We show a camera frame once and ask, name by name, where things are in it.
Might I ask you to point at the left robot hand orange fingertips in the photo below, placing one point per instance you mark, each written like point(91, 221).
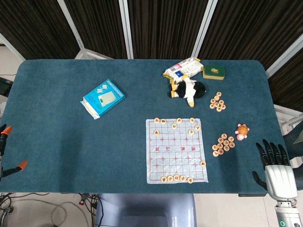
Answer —
point(7, 130)

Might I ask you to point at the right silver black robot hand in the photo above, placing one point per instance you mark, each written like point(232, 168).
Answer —
point(280, 182)

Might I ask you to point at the round wooden chess piece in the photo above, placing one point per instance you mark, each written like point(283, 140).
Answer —
point(220, 151)
point(163, 121)
point(219, 94)
point(226, 148)
point(182, 178)
point(202, 163)
point(222, 102)
point(215, 153)
point(170, 178)
point(216, 105)
point(156, 120)
point(197, 127)
point(176, 177)
point(231, 138)
point(179, 120)
point(223, 107)
point(214, 147)
point(212, 101)
point(216, 97)
point(163, 179)
point(220, 145)
point(174, 126)
point(212, 106)
point(190, 180)
point(224, 136)
point(220, 140)
point(232, 144)
point(219, 109)
point(156, 132)
point(192, 120)
point(226, 142)
point(191, 132)

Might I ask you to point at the Chinese chess board sheet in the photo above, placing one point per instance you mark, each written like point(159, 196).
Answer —
point(175, 144)

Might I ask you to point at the black table control panel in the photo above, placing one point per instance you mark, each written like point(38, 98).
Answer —
point(252, 195)

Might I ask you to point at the black device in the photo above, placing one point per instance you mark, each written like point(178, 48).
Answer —
point(4, 86)

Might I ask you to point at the teal felt table cloth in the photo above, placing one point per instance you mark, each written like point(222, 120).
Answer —
point(59, 146)

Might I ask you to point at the orange pink turtle toy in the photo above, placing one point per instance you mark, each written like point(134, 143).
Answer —
point(242, 131)

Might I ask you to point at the dark folding screen panel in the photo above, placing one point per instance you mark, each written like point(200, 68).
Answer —
point(165, 23)
point(35, 23)
point(99, 23)
point(288, 85)
point(248, 23)

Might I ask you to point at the blue cardboard scale box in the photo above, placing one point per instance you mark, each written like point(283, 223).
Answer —
point(104, 98)

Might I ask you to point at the red plug connector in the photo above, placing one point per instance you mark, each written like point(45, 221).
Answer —
point(81, 201)

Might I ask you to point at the white screen base foot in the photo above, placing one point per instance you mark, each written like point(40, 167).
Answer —
point(94, 55)

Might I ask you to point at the green yellow sponge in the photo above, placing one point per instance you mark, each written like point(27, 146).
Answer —
point(213, 72)

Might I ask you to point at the black white plush toy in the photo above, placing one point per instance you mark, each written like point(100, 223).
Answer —
point(187, 91)

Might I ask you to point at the grey blue robot torso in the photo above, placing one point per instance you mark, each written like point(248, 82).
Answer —
point(142, 210)

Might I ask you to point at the white snack packet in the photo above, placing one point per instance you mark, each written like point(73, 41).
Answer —
point(184, 69)

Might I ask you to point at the white metal frame stand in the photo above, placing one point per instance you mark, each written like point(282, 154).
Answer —
point(287, 116)

